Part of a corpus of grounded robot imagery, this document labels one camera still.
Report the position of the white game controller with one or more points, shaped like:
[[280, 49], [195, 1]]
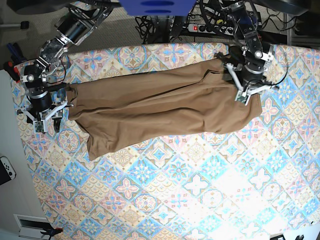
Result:
[[4, 161]]

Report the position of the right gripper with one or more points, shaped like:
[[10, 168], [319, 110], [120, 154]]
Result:
[[54, 112]]

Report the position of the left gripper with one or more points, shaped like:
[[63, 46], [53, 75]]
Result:
[[246, 81]]

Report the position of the white power strip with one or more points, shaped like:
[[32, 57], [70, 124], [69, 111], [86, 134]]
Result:
[[202, 28]]

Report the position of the patterned tile tablecloth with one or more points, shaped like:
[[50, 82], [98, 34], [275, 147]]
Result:
[[248, 185]]

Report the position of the white wall vent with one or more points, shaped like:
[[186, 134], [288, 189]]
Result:
[[30, 227]]

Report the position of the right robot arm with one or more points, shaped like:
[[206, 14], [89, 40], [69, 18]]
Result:
[[39, 78]]

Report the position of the brown t-shirt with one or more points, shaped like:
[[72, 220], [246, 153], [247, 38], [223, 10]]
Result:
[[121, 111]]

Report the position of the blue handled clamp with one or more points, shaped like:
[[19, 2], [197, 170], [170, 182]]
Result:
[[16, 53]]

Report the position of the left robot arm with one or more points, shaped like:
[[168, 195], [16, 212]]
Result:
[[250, 61]]

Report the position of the red black table clamp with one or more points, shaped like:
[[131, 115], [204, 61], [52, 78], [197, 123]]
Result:
[[12, 70]]

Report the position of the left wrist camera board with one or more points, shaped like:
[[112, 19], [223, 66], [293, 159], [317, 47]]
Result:
[[242, 99]]

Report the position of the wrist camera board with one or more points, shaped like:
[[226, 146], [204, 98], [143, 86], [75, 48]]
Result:
[[40, 127], [242, 99]]

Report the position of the orange black bottom clamp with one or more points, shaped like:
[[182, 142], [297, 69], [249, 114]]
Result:
[[51, 231]]

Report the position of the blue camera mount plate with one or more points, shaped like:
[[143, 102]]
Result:
[[157, 7]]

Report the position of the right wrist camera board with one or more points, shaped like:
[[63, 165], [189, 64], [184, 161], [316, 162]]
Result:
[[40, 127]]

